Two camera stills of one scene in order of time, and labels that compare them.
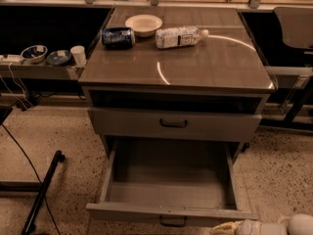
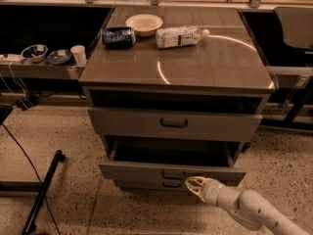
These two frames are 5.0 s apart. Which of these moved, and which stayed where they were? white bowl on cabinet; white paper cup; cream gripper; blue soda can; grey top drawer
Moved: cream gripper
Stayed: grey top drawer; white paper cup; blue soda can; white bowl on cabinet
